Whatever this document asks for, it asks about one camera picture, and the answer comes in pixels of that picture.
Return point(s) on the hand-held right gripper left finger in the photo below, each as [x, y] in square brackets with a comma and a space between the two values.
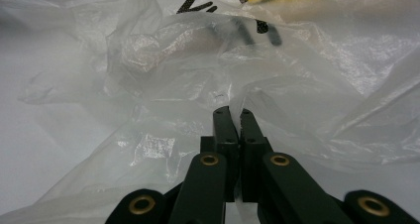
[226, 131]

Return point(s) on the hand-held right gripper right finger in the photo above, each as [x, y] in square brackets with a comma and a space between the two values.
[251, 134]

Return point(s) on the clear smiley plastic bag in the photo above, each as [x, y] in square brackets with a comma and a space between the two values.
[297, 85]

